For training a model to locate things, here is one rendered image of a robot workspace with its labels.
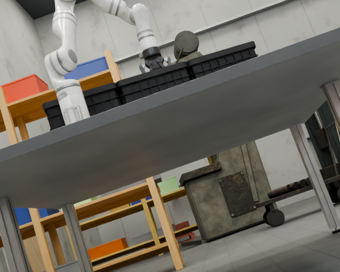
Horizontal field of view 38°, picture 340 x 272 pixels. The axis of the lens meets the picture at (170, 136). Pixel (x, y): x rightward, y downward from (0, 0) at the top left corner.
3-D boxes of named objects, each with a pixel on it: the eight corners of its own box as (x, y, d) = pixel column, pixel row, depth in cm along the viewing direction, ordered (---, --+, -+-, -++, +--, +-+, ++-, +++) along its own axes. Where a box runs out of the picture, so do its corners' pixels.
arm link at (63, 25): (67, 8, 188) (47, 19, 191) (65, 56, 171) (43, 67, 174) (81, 25, 195) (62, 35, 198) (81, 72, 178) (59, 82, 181)
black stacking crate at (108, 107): (124, 109, 191) (115, 82, 193) (49, 132, 186) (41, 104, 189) (125, 132, 229) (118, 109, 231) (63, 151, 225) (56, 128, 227)
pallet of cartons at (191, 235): (197, 236, 1127) (191, 219, 1134) (195, 238, 1043) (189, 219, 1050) (148, 253, 1131) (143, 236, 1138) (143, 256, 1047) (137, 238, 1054)
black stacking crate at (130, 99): (196, 87, 195) (187, 61, 197) (125, 109, 191) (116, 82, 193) (185, 113, 233) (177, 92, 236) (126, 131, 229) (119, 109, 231)
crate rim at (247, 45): (257, 45, 201) (255, 40, 201) (188, 65, 197) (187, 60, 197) (236, 77, 240) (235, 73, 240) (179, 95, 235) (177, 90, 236)
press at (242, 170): (277, 215, 772) (211, 42, 828) (289, 215, 642) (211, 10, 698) (185, 247, 777) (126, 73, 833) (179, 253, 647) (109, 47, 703)
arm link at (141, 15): (157, 32, 203) (152, 41, 211) (145, -1, 206) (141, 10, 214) (141, 35, 201) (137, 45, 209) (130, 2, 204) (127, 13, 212)
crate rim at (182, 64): (188, 65, 197) (187, 60, 197) (117, 87, 192) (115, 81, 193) (179, 95, 235) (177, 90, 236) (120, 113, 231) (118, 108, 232)
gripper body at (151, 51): (140, 48, 202) (147, 68, 200) (160, 42, 203) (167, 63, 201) (140, 55, 209) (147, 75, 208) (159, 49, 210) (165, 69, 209)
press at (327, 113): (356, 181, 1113) (308, 66, 1166) (369, 178, 1020) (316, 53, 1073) (324, 192, 1116) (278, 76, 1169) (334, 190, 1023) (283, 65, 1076)
